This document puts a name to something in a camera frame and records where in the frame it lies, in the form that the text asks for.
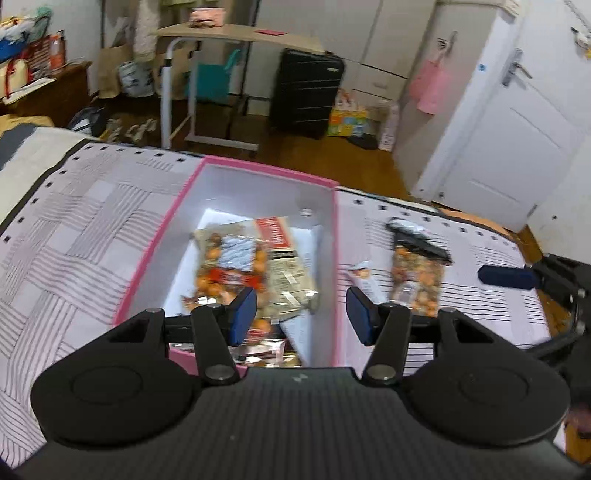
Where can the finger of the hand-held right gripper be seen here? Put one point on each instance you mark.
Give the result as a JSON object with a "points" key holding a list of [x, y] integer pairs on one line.
{"points": [[558, 339], [508, 277]]}

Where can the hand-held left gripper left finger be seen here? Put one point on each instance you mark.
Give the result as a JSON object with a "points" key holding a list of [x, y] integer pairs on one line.
{"points": [[242, 316]]}

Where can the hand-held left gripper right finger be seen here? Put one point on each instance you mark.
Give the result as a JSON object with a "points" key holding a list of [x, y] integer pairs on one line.
{"points": [[360, 318]]}

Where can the black cookie packet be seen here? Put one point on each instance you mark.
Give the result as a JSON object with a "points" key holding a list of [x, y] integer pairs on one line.
{"points": [[263, 350]]}

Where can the white sausage packet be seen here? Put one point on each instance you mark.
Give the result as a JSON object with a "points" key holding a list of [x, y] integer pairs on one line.
{"points": [[364, 277]]}

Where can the cream noodle packet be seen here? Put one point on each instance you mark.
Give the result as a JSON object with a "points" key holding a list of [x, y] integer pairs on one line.
{"points": [[286, 267]]}

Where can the clear bag orange coated nuts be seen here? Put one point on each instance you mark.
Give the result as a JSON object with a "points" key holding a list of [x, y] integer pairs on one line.
{"points": [[415, 277]]}

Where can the pink cardboard box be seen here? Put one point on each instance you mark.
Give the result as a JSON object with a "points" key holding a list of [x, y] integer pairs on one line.
{"points": [[323, 230]]}

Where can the grey silver snack packet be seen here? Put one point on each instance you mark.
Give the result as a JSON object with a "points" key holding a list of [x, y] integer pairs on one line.
{"points": [[404, 225]]}

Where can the white door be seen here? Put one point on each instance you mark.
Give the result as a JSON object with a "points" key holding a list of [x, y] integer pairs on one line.
{"points": [[508, 147]]}

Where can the white standing packet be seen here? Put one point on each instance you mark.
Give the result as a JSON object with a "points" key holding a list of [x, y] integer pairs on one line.
{"points": [[388, 129]]}

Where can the striped white bedsheet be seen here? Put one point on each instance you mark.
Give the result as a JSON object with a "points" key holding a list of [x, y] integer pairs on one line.
{"points": [[69, 230]]}

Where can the colourful cardboard box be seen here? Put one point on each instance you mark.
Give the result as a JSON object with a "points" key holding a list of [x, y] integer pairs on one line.
{"points": [[348, 120]]}

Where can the pink hanging bag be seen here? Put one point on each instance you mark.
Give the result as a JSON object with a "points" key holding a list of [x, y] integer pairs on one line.
{"points": [[431, 87]]}

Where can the black suitcase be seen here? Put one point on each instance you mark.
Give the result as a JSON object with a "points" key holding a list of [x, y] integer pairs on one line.
{"points": [[307, 92]]}

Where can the teal shopping bag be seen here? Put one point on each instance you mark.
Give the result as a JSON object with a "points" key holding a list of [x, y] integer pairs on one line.
{"points": [[212, 83]]}

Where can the black floor bag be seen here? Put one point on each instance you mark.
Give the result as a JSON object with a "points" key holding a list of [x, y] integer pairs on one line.
{"points": [[87, 121]]}

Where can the printed brown paper bag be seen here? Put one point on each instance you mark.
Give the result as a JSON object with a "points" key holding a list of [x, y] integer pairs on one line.
{"points": [[178, 69]]}

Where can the white plastic bag blue print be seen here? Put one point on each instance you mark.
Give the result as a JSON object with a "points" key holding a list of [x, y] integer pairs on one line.
{"points": [[136, 78]]}

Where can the grey striped quilt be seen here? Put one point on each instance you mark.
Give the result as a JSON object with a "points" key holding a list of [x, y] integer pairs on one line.
{"points": [[27, 152]]}

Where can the plain brown paper bag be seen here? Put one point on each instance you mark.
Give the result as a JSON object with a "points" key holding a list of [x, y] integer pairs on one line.
{"points": [[113, 74]]}

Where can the white wardrobe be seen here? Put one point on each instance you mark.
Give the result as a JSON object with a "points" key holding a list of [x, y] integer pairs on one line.
{"points": [[369, 37]]}

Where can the wooden rolling side table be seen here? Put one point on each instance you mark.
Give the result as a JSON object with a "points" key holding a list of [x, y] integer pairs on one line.
{"points": [[240, 33]]}

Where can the dark wooden nightstand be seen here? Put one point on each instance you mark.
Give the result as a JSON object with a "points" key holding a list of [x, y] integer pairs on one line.
{"points": [[51, 101]]}

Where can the white lace garment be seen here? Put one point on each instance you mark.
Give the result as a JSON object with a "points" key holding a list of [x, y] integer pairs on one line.
{"points": [[145, 32]]}

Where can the pink tissue box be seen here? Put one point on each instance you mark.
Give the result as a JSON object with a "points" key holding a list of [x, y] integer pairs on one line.
{"points": [[207, 16]]}

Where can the red patterned bag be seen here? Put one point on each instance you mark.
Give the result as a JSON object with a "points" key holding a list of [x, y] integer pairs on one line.
{"points": [[48, 53]]}

